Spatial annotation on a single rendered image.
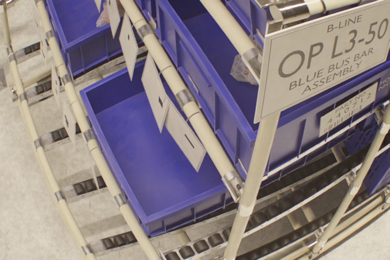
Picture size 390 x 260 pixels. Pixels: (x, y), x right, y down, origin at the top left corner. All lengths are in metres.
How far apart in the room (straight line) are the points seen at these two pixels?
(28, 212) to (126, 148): 0.86
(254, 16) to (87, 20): 1.06
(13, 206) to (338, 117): 1.52
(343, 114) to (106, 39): 0.72
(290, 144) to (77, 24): 0.87
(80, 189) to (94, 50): 0.42
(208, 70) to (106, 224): 1.30
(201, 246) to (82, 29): 0.70
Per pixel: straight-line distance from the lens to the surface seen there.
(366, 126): 1.84
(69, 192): 2.08
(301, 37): 0.92
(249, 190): 1.31
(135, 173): 1.76
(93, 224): 2.50
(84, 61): 1.89
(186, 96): 1.48
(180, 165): 1.76
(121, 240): 1.99
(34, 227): 2.52
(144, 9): 1.58
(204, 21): 1.56
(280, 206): 1.75
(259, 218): 1.72
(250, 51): 1.07
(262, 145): 1.17
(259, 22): 1.03
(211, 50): 1.52
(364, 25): 1.01
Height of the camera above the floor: 2.32
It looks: 61 degrees down
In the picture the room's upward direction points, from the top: 5 degrees clockwise
